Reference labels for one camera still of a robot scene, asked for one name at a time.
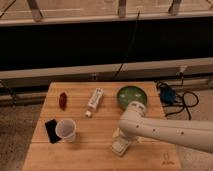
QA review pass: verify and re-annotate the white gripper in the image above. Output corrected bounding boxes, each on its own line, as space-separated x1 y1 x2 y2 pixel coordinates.
113 128 136 150

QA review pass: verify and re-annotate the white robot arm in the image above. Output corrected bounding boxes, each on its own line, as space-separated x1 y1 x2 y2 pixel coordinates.
118 101 213 153

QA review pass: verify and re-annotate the green bowl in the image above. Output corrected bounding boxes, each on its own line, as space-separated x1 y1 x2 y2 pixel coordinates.
116 85 148 109

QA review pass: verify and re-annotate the white tube with cap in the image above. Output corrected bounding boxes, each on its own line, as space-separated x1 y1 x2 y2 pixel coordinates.
85 88 104 117

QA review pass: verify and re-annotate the blue power adapter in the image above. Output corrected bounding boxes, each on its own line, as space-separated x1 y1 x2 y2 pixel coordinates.
160 88 175 103

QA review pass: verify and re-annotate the translucent plastic cup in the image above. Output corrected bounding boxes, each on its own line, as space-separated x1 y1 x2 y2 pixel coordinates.
55 119 76 142

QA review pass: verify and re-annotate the dark red chili pepper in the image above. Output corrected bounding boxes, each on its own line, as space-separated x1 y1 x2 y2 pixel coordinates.
59 93 67 110

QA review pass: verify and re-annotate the black rectangular phone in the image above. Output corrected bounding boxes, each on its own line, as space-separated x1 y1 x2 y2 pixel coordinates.
45 119 61 144

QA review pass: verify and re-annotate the black floor cable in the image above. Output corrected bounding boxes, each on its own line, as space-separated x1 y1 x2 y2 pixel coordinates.
155 80 200 121

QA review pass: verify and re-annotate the black hanging cable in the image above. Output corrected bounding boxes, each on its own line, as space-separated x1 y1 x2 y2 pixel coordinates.
111 9 141 81

